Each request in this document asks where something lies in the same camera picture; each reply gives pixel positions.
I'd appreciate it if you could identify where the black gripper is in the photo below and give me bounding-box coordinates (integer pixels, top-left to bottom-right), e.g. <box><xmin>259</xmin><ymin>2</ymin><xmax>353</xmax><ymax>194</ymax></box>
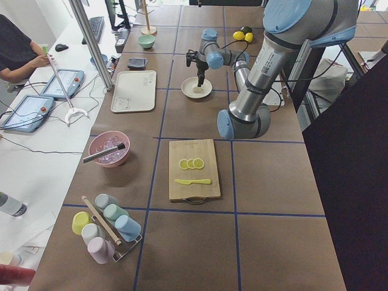
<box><xmin>186</xmin><ymin>50</ymin><xmax>207</xmax><ymax>87</ymax></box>

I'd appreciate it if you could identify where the cream round plate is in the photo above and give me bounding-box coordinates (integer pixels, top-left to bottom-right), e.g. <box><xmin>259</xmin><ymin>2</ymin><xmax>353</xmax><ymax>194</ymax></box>
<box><xmin>181</xmin><ymin>77</ymin><xmax>212</xmax><ymax>99</ymax></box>

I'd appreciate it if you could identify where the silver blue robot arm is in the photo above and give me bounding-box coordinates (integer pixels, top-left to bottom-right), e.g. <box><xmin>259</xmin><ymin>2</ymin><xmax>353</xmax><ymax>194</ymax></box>
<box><xmin>186</xmin><ymin>1</ymin><xmax>358</xmax><ymax>139</ymax></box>

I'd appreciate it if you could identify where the white bear tray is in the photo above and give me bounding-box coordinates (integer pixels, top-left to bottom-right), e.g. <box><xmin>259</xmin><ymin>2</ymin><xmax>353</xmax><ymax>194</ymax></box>
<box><xmin>110</xmin><ymin>70</ymin><xmax>156</xmax><ymax>113</ymax></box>

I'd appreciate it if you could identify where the yellow lemon left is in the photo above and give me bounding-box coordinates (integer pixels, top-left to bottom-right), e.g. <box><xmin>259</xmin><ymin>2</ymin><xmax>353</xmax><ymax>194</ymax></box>
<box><xmin>233</xmin><ymin>31</ymin><xmax>245</xmax><ymax>41</ymax></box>

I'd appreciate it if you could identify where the yellow lemon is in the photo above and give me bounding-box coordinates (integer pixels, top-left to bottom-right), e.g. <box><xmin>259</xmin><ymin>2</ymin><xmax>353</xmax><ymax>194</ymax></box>
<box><xmin>244</xmin><ymin>32</ymin><xmax>253</xmax><ymax>43</ymax></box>
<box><xmin>233</xmin><ymin>31</ymin><xmax>245</xmax><ymax>41</ymax></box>

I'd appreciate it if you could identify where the yellow lemon right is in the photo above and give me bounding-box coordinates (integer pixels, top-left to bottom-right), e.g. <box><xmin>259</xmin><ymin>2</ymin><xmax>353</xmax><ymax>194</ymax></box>
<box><xmin>244</xmin><ymin>32</ymin><xmax>253</xmax><ymax>43</ymax></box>

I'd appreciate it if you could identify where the mint green bowl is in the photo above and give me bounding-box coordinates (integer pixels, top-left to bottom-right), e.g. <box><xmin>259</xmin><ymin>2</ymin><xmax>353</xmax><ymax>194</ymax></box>
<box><xmin>138</xmin><ymin>35</ymin><xmax>156</xmax><ymax>49</ymax></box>

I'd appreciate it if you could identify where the grey folded cloth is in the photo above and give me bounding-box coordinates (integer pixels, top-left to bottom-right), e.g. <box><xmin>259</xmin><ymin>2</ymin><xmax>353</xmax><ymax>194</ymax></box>
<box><xmin>127</xmin><ymin>58</ymin><xmax>149</xmax><ymax>70</ymax></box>

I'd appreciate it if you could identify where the wooden mug stand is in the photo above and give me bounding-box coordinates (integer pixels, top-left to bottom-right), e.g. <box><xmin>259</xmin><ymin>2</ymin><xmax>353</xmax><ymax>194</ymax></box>
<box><xmin>141</xmin><ymin>0</ymin><xmax>157</xmax><ymax>35</ymax></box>

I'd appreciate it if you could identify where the bamboo cutting board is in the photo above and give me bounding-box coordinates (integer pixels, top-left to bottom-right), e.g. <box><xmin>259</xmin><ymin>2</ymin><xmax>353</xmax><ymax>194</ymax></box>
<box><xmin>169</xmin><ymin>139</ymin><xmax>221</xmax><ymax>204</ymax></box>

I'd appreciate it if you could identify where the lemon slice two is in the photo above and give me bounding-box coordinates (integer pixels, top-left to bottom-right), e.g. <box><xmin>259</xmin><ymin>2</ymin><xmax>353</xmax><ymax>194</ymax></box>
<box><xmin>187</xmin><ymin>159</ymin><xmax>197</xmax><ymax>169</ymax></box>

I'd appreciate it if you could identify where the black box white label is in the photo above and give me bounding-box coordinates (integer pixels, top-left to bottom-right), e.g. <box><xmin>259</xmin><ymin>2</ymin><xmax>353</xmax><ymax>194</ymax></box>
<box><xmin>115</xmin><ymin>29</ymin><xmax>130</xmax><ymax>53</ymax></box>

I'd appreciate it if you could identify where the lemon slice one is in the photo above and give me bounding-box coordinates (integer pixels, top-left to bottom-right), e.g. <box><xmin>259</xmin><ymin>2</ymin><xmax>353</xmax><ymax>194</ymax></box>
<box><xmin>179</xmin><ymin>159</ymin><xmax>189</xmax><ymax>170</ymax></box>

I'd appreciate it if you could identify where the blue bowl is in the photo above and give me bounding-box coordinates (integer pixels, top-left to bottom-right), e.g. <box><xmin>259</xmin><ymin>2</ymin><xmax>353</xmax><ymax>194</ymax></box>
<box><xmin>90</xmin><ymin>54</ymin><xmax>108</xmax><ymax>67</ymax></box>

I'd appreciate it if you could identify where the yellow plastic knife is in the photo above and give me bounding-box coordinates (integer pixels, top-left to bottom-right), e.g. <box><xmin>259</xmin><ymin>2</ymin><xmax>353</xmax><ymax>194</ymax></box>
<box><xmin>175</xmin><ymin>179</ymin><xmax>212</xmax><ymax>186</ymax></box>

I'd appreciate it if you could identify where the pink bowl with ice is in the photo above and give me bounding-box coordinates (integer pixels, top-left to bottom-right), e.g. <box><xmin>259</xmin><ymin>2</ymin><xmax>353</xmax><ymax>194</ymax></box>
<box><xmin>89</xmin><ymin>131</ymin><xmax>130</xmax><ymax>168</ymax></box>

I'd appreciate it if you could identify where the black keyboard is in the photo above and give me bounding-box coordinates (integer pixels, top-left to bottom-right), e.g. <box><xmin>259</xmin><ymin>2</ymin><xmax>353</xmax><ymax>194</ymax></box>
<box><xmin>89</xmin><ymin>16</ymin><xmax>104</xmax><ymax>44</ymax></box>

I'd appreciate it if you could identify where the far teach pendant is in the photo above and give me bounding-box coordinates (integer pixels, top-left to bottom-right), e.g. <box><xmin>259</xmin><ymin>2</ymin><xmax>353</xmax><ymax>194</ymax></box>
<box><xmin>41</xmin><ymin>69</ymin><xmax>85</xmax><ymax>100</ymax></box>

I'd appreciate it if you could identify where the teach pendant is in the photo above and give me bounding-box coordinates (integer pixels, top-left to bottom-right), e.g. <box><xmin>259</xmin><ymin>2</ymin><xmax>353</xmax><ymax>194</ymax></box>
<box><xmin>1</xmin><ymin>95</ymin><xmax>55</xmax><ymax>133</ymax></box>
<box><xmin>41</xmin><ymin>69</ymin><xmax>85</xmax><ymax>100</ymax></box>

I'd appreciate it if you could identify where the metal reacher grabber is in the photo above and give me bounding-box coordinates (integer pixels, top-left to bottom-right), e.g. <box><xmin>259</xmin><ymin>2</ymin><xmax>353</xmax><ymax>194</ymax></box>
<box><xmin>42</xmin><ymin>46</ymin><xmax>89</xmax><ymax>126</ymax></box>

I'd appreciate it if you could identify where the computer mouse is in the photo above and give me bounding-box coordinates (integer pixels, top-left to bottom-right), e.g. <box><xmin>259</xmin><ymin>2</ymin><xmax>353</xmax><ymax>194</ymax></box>
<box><xmin>55</xmin><ymin>44</ymin><xmax>69</xmax><ymax>52</ymax></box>

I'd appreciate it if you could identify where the grey-blue cup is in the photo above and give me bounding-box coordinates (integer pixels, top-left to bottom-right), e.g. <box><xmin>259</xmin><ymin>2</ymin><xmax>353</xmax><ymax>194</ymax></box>
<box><xmin>95</xmin><ymin>193</ymin><xmax>119</xmax><ymax>210</ymax></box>

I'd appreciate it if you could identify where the green cup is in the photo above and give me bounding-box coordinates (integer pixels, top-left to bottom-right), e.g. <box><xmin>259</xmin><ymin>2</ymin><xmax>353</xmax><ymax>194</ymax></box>
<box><xmin>103</xmin><ymin>204</ymin><xmax>129</xmax><ymax>226</ymax></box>

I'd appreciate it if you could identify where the blue cup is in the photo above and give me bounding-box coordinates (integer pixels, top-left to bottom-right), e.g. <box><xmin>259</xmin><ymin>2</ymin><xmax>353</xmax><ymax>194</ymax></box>
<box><xmin>115</xmin><ymin>215</ymin><xmax>141</xmax><ymax>242</ymax></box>

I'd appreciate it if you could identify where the near teach pendant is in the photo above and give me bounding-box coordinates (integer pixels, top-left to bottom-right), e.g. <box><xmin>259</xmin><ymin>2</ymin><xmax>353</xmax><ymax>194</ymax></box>
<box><xmin>1</xmin><ymin>95</ymin><xmax>55</xmax><ymax>133</ymax></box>

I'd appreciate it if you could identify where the seated person black shirt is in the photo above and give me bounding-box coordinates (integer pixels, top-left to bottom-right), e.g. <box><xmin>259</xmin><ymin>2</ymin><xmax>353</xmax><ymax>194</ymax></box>
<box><xmin>1</xmin><ymin>15</ymin><xmax>50</xmax><ymax>83</ymax></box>

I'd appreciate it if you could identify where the yellow cup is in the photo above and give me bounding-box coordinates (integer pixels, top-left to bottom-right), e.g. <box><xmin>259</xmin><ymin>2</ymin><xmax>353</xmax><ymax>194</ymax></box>
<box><xmin>72</xmin><ymin>212</ymin><xmax>91</xmax><ymax>235</ymax></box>

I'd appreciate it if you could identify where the white cup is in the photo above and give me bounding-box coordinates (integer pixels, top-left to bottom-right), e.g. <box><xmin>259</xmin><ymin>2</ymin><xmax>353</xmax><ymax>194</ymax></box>
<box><xmin>81</xmin><ymin>223</ymin><xmax>105</xmax><ymax>245</ymax></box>

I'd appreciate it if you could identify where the pink cup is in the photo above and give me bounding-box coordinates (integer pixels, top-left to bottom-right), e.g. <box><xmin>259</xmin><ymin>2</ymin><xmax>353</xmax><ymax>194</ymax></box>
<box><xmin>87</xmin><ymin>237</ymin><xmax>115</xmax><ymax>264</ymax></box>

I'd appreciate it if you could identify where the paper cup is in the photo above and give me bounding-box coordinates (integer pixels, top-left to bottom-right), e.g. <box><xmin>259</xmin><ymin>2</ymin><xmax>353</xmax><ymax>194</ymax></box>
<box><xmin>0</xmin><ymin>251</ymin><xmax>14</xmax><ymax>265</ymax></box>

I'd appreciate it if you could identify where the red bottle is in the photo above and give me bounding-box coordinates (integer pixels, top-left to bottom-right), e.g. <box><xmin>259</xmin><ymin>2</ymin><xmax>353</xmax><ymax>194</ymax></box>
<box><xmin>1</xmin><ymin>264</ymin><xmax>36</xmax><ymax>286</ymax></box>

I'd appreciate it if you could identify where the aluminium frame post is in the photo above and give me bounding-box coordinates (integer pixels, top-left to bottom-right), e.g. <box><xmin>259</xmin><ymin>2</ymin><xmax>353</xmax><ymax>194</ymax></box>
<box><xmin>69</xmin><ymin>0</ymin><xmax>114</xmax><ymax>92</ymax></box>

